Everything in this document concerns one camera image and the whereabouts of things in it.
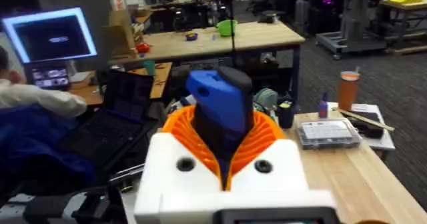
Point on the small red object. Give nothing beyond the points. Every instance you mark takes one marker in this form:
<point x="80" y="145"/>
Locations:
<point x="143" y="47"/>

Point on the person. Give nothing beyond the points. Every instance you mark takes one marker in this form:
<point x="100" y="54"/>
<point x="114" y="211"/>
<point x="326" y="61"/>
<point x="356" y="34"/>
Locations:
<point x="40" y="99"/>

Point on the brown cardboard box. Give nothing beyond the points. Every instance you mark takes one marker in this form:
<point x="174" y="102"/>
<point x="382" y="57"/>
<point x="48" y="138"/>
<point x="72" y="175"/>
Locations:
<point x="121" y="34"/>

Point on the orange tumbler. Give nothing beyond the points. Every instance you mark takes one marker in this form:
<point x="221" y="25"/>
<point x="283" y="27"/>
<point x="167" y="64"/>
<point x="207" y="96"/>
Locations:
<point x="347" y="92"/>

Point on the lit computer monitor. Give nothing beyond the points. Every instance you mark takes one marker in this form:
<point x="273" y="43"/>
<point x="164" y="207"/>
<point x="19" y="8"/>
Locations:
<point x="50" y="37"/>

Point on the teal cup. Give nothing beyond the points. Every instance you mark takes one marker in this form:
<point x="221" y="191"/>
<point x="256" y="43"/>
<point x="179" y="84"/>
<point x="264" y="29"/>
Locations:
<point x="149" y="68"/>

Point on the blue fabric heap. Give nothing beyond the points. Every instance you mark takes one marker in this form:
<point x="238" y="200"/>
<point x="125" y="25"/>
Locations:
<point x="36" y="144"/>

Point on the small lit screen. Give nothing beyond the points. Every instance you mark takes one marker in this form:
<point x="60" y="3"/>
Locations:
<point x="50" y="75"/>

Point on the white paper sheet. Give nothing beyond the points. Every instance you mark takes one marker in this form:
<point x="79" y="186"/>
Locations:
<point x="383" y="144"/>

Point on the grey wheeled cart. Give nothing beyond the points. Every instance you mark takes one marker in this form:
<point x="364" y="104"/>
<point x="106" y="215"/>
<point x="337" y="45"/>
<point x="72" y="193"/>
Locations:
<point x="353" y="27"/>

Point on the small purple bottle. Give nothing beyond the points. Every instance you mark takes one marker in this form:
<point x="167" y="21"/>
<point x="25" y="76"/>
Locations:
<point x="323" y="109"/>

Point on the small purple yellow object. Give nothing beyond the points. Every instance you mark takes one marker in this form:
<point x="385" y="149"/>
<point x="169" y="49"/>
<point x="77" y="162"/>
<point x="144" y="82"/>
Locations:
<point x="191" y="36"/>

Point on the clear plastic compartment box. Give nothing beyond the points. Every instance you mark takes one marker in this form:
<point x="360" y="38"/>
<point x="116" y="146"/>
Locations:
<point x="328" y="134"/>

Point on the wooden workbench with dark frame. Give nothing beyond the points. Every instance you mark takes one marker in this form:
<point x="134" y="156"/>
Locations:
<point x="260" y="37"/>

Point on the black laptop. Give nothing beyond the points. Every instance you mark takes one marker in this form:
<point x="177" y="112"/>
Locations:
<point x="110" y="130"/>

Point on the green bowl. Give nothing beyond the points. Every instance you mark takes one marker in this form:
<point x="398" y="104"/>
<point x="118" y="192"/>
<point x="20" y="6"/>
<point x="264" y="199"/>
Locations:
<point x="227" y="28"/>

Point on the black cup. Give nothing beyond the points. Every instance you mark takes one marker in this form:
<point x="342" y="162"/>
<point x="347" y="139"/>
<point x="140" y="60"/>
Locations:
<point x="286" y="115"/>

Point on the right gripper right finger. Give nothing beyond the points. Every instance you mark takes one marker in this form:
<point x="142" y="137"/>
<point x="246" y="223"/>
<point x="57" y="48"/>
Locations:
<point x="277" y="170"/>

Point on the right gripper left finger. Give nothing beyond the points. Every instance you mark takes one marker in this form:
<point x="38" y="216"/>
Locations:
<point x="173" y="174"/>

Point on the teal tape roll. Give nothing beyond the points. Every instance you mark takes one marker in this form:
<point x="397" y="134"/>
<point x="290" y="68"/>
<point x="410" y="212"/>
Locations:
<point x="266" y="99"/>

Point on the long wooden stick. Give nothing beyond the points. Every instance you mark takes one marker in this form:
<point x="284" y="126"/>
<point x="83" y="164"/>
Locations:
<point x="367" y="120"/>

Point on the black oblong tool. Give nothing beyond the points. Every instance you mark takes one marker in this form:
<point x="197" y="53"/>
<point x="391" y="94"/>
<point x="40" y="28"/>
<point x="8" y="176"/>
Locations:
<point x="367" y="129"/>

